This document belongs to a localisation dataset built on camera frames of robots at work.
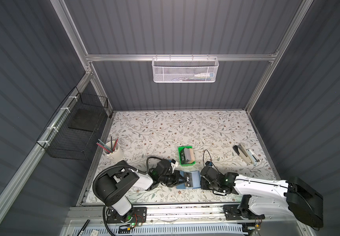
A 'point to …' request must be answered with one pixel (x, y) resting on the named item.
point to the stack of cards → (186, 156)
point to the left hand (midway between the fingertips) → (188, 181)
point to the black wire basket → (71, 129)
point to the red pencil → (115, 144)
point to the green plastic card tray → (180, 148)
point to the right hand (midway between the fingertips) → (200, 184)
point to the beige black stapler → (242, 151)
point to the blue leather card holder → (196, 180)
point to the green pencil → (104, 145)
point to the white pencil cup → (117, 154)
